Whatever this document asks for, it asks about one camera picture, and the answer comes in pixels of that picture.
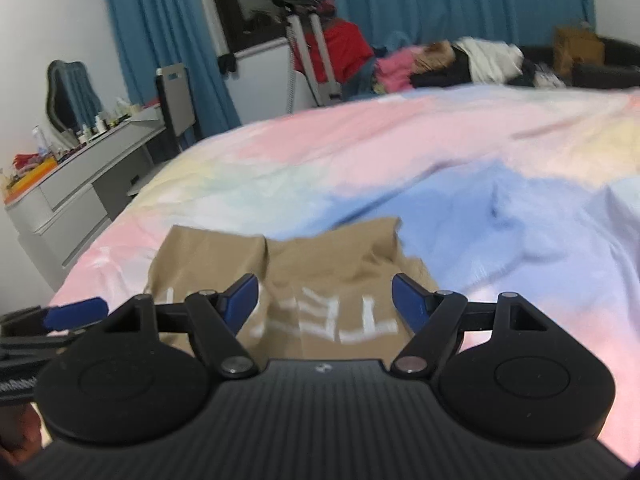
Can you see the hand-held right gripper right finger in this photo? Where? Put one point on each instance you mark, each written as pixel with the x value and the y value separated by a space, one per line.
pixel 406 296

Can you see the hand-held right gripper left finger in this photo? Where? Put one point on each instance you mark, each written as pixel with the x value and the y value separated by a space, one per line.
pixel 244 294

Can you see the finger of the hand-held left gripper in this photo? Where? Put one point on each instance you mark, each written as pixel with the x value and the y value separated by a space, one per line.
pixel 75 310

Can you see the tan printed t-shirt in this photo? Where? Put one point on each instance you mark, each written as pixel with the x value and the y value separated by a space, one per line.
pixel 310 270

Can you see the person's left hand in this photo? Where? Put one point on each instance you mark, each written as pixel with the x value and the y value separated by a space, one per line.
pixel 20 435

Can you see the grey dresser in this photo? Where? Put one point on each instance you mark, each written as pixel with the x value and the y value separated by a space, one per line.
pixel 75 195

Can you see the pastel tie-dye bed blanket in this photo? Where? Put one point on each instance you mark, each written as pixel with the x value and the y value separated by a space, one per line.
pixel 450 185

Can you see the orange box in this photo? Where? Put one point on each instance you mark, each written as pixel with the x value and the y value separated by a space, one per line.
pixel 32 175

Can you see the cluster of cosmetic bottles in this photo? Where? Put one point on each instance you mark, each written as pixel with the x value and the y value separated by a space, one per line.
pixel 100 122

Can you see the grey and black chair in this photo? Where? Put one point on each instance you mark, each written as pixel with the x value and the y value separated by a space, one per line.
pixel 175 95

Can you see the black framed mirror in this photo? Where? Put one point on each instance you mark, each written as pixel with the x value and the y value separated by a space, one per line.
pixel 70 95

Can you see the blue denim cloth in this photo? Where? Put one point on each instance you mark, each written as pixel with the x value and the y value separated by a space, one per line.
pixel 362 82

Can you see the white cabinet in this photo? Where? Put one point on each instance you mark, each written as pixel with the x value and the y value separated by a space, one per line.
pixel 260 75

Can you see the black cloth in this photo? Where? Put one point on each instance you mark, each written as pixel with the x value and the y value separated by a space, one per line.
pixel 445 79

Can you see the pink cloth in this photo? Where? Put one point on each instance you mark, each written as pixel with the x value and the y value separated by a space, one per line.
pixel 395 67

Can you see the brown fuzzy cloth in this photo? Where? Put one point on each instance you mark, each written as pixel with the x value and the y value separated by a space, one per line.
pixel 436 54

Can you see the garment steamer stand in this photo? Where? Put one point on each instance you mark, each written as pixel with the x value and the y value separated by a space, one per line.
pixel 306 55

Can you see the white cloth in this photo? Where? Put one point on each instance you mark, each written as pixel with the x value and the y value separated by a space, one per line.
pixel 490 57

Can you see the red cloth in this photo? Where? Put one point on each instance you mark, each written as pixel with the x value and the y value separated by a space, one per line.
pixel 350 45

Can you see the dark window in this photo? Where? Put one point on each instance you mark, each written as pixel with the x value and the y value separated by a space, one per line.
pixel 250 0

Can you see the brown cardboard box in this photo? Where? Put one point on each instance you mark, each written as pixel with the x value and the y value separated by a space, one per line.
pixel 577 50

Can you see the black sofa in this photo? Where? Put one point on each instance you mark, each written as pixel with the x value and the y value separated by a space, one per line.
pixel 615 75

